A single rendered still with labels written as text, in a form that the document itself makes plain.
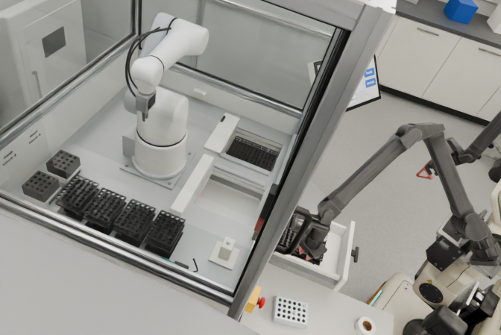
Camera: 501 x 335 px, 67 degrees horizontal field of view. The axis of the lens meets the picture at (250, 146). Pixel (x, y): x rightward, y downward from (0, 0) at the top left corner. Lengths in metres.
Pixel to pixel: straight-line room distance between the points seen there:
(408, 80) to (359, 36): 3.88
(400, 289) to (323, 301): 0.91
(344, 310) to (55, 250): 1.37
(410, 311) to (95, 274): 2.16
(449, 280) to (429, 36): 2.80
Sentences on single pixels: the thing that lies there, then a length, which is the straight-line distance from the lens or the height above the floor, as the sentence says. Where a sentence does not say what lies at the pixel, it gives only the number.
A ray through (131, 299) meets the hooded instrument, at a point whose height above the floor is 1.78.
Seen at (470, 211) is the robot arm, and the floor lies 1.30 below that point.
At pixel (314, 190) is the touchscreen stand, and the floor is 0.03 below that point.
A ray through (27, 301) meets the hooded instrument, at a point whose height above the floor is 1.78.
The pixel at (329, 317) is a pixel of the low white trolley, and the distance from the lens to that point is 1.64.
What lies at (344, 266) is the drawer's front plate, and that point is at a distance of 1.56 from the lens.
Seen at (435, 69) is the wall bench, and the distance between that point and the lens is 4.37.
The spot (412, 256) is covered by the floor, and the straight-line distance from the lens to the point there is 3.06.
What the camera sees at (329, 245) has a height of 0.84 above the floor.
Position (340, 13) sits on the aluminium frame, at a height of 1.97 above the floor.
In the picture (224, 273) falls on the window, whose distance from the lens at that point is 1.09.
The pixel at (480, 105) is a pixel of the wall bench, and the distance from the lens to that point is 4.70.
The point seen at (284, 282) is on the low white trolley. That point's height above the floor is 0.76.
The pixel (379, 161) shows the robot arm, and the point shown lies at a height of 1.35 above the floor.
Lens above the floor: 2.16
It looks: 43 degrees down
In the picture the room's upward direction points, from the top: 17 degrees clockwise
